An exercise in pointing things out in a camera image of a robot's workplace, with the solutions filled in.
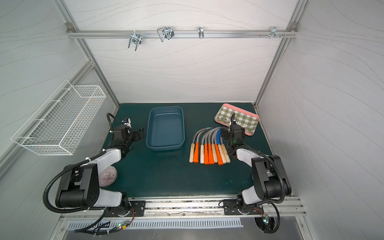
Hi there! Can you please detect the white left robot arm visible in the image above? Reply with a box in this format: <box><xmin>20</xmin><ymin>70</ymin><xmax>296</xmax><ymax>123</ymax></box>
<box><xmin>52</xmin><ymin>125</ymin><xmax>144</xmax><ymax>217</ymax></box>

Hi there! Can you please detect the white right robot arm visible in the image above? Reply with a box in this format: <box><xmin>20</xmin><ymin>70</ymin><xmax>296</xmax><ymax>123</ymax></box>
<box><xmin>222</xmin><ymin>114</ymin><xmax>292</xmax><ymax>214</ymax></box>

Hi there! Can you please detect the blue plastic storage box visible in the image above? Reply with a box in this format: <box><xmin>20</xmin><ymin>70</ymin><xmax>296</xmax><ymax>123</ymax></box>
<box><xmin>146</xmin><ymin>106</ymin><xmax>185</xmax><ymax>151</ymax></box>

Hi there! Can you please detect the pink tray with checkered cloth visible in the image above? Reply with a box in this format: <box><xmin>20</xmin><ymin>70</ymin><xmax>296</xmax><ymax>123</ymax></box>
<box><xmin>214</xmin><ymin>103</ymin><xmax>260</xmax><ymax>136</ymax></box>

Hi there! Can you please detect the pink striped bowl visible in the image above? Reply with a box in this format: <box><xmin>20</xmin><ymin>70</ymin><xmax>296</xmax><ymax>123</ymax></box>
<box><xmin>99</xmin><ymin>166</ymin><xmax>118</xmax><ymax>187</ymax></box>

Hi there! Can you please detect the metal clamp hook right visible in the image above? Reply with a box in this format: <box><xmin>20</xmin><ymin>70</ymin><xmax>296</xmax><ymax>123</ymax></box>
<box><xmin>260</xmin><ymin>27</ymin><xmax>287</xmax><ymax>39</ymax></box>

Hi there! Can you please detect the metal clamp hook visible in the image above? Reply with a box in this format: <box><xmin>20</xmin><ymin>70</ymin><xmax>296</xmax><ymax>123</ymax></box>
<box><xmin>260</xmin><ymin>27</ymin><xmax>287</xmax><ymax>39</ymax></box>
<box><xmin>128</xmin><ymin>33</ymin><xmax>142</xmax><ymax>51</ymax></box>
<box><xmin>157</xmin><ymin>26</ymin><xmax>175</xmax><ymax>42</ymax></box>

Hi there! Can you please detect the metal clamp hook left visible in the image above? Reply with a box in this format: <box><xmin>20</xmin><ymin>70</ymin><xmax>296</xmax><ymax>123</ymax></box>
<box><xmin>128</xmin><ymin>33</ymin><xmax>142</xmax><ymax>51</ymax></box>

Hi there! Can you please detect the white vent strip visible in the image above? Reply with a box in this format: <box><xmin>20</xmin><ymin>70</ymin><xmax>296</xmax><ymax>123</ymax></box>
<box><xmin>67</xmin><ymin>218</ymin><xmax>244</xmax><ymax>231</ymax></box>

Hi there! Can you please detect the metal clamp hook middle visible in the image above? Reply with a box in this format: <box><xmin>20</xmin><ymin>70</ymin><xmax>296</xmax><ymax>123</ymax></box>
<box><xmin>157</xmin><ymin>26</ymin><xmax>175</xmax><ymax>42</ymax></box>

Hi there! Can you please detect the white wire basket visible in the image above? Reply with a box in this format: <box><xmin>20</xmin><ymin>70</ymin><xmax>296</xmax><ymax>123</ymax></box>
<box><xmin>11</xmin><ymin>80</ymin><xmax>106</xmax><ymax>156</ymax></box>

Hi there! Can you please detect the metal ring hook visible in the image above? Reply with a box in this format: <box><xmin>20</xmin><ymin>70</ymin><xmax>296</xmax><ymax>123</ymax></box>
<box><xmin>198</xmin><ymin>27</ymin><xmax>204</xmax><ymax>39</ymax></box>

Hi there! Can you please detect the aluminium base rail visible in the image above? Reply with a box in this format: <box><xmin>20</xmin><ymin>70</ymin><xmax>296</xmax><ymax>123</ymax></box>
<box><xmin>59</xmin><ymin>196</ymin><xmax>307</xmax><ymax>222</ymax></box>

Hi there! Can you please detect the aluminium crossbar rail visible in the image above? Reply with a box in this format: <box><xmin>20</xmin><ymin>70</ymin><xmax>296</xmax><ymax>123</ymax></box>
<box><xmin>67</xmin><ymin>29</ymin><xmax>299</xmax><ymax>40</ymax></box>

